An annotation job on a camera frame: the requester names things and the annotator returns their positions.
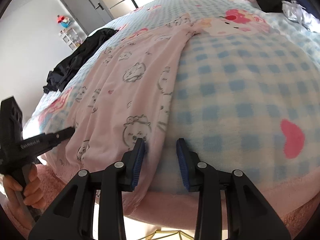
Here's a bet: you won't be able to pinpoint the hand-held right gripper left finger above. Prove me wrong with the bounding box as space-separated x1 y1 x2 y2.
28 138 146 240

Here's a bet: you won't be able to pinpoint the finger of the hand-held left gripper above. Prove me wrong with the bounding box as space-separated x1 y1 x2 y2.
41 127 75 148

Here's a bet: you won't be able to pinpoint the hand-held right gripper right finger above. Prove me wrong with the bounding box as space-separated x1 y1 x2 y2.
176 138 292 240

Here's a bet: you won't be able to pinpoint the pink printed pajama pants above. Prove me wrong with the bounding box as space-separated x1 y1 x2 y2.
40 14 203 217

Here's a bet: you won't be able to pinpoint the person's left hand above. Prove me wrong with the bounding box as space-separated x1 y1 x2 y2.
3 165 46 209

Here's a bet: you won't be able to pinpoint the black garment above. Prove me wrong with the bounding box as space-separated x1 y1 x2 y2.
43 28 119 94

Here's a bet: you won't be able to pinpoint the blue checked printed blanket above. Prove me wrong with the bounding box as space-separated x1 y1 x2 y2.
22 0 320 198

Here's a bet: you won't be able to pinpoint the white small shelf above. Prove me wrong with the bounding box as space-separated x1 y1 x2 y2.
59 27 83 50

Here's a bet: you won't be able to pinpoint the pink fluffy bed sheet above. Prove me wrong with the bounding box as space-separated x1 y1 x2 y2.
0 165 320 240

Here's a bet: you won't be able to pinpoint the grey cabinet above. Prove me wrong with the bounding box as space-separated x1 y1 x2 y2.
60 0 114 35

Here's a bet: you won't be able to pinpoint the white cloth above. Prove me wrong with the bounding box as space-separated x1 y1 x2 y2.
282 0 320 33

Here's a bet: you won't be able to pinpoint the navy blue cloth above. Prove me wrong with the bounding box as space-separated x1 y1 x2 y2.
296 0 317 15

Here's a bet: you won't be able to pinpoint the gold wire frame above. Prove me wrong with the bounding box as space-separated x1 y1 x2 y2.
147 228 195 240

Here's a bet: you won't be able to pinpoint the red and blue wall toy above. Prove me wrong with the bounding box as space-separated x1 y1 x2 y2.
56 15 73 28

